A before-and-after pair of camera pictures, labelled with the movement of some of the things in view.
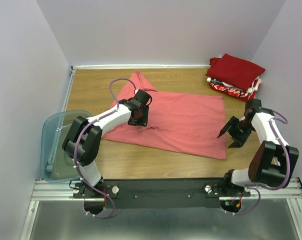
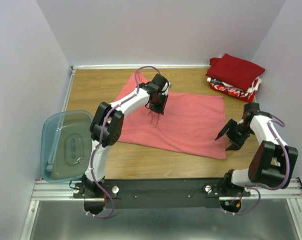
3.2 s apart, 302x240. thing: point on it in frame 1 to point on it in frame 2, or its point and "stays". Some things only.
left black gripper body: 142,120 to 159,105
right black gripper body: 240,130 stays
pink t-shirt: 190,123 stays
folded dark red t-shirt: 235,71 stays
